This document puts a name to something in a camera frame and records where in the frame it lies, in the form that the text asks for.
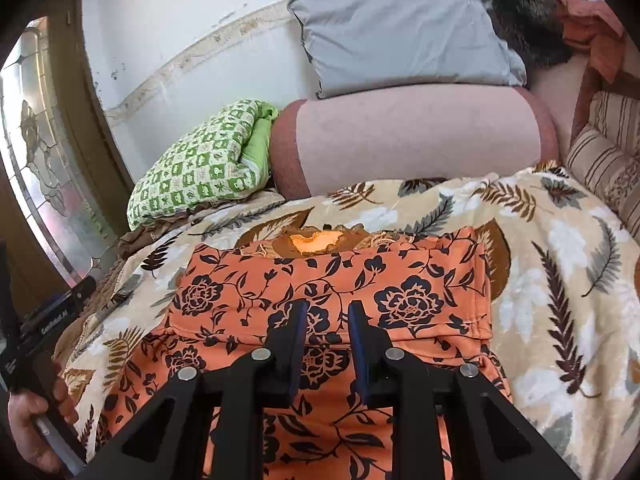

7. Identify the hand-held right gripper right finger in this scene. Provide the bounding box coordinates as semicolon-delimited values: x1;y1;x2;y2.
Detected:
348;300;581;480

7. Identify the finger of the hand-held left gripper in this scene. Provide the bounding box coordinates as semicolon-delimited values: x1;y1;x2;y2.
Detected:
72;276;97;306

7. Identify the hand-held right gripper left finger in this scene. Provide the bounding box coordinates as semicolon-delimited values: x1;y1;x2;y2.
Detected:
87;299;309;480

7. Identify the orange black floral garment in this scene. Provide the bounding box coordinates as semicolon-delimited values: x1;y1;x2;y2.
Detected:
92;227;513;480

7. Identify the person's left hand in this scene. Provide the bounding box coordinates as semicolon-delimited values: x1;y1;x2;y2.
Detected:
7;377;81;472

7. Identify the brown ruffled bed sheet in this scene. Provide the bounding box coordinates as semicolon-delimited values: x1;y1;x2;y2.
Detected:
115;187;286;261

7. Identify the wooden stained glass door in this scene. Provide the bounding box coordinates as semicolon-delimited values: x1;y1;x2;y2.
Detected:
0;0;133;311

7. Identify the green white checked pillow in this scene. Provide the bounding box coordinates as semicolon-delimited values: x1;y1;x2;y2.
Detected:
126;99;281;228

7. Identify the beige leaf print blanket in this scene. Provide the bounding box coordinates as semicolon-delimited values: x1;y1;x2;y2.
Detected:
50;160;640;480

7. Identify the pink bolster pillow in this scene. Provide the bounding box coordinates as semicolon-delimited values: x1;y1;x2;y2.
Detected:
270;84;560;200

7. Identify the striped floral cushion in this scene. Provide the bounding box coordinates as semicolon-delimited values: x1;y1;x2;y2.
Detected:
564;125;640;233

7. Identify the grey pillow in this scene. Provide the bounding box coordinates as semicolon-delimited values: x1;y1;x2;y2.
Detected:
287;0;528;100

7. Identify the striped beige cushion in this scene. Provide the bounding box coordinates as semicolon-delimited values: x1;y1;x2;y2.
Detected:
570;60;640;241

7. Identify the black furry cloth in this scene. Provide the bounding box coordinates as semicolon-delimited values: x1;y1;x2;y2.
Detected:
487;0;576;68

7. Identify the orange cloth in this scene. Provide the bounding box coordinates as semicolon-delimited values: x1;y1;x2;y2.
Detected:
552;0;626;83

